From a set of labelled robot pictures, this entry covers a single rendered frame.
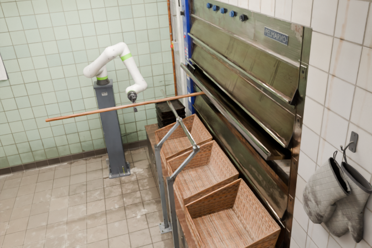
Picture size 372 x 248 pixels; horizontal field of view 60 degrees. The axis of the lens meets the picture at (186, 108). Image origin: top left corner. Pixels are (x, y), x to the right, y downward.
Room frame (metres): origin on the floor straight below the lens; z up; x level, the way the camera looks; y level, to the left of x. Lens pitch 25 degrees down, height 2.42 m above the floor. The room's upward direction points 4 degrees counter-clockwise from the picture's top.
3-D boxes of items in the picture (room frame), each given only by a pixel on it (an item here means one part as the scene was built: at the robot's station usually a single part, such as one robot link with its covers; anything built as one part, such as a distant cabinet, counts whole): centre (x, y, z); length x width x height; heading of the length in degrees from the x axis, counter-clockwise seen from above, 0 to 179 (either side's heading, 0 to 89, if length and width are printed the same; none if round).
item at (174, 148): (2.84, 0.06, 0.72); 0.56 x 0.49 x 0.28; 14
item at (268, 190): (2.34, -0.34, 1.02); 1.79 x 0.11 x 0.19; 14
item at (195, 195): (2.26, -0.09, 0.72); 0.56 x 0.49 x 0.28; 15
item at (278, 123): (2.34, -0.34, 1.54); 1.79 x 0.11 x 0.19; 14
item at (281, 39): (2.34, -0.37, 1.99); 1.80 x 0.08 x 0.21; 14
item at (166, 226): (2.49, 0.21, 0.59); 1.27 x 0.31 x 1.17; 14
